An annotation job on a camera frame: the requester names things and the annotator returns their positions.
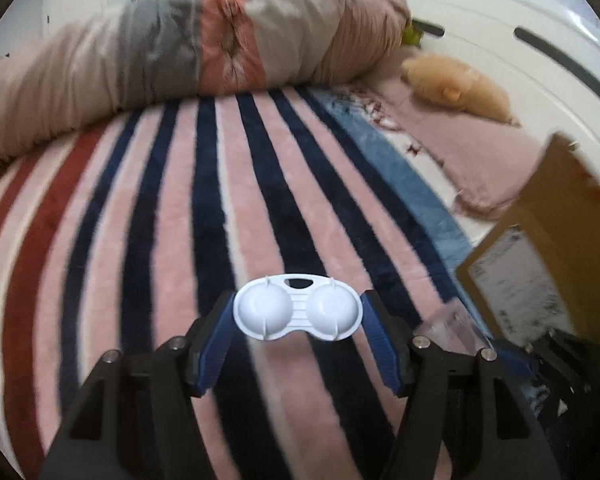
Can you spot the striped plush blanket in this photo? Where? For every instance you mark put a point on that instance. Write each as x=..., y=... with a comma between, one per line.
x=180, y=210

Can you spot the white contact lens case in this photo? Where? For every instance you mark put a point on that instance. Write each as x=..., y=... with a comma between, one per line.
x=297, y=310

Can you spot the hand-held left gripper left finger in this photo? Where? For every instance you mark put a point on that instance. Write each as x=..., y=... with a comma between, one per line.
x=212, y=355

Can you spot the brown plush toy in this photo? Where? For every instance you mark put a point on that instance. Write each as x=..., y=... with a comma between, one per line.
x=455, y=87

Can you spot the green plush toy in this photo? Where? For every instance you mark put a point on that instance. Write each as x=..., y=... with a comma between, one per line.
x=412, y=35

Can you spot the white bed headboard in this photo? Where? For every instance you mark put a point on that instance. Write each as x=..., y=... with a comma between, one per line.
x=505, y=25

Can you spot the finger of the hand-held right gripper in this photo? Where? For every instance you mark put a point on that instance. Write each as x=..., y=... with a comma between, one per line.
x=517, y=362
x=570, y=355

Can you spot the rolled pink grey quilt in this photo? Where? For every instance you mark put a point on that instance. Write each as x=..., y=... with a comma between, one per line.
x=180, y=40

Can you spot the brown cardboard box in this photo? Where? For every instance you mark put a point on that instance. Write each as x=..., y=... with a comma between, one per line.
x=545, y=240

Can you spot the clear plastic container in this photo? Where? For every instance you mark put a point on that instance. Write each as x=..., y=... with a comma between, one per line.
x=450, y=327

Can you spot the pink bed sheet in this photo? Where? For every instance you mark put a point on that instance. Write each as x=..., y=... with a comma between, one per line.
x=480, y=160

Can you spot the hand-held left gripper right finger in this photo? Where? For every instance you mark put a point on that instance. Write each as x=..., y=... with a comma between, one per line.
x=382, y=345

